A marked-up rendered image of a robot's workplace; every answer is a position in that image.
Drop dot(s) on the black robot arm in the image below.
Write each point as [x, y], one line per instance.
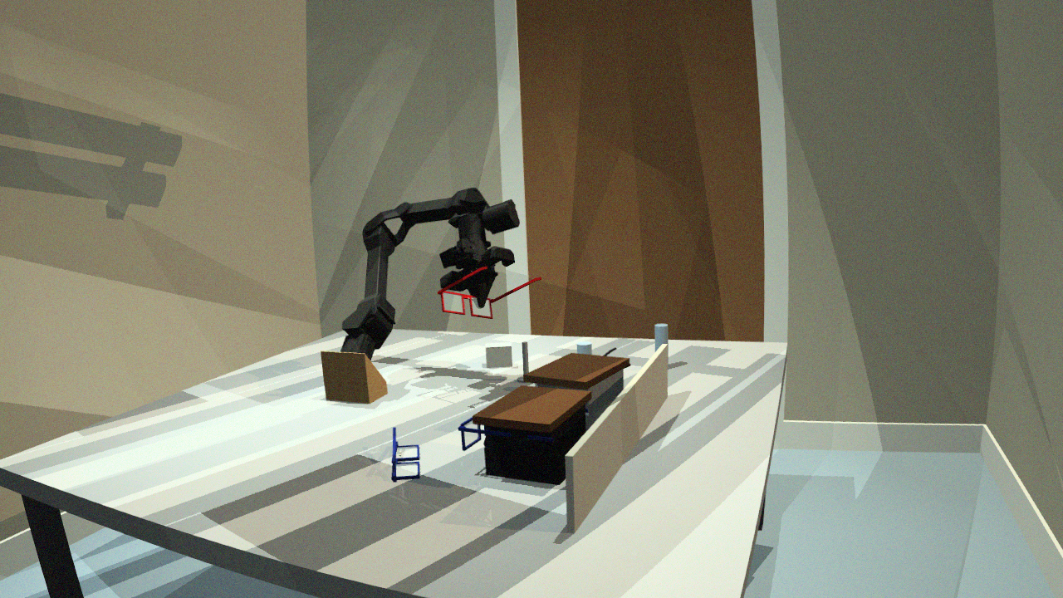
[369, 326]

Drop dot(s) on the beige flat panel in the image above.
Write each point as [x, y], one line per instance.
[596, 458]

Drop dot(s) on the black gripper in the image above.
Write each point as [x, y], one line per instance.
[479, 284]

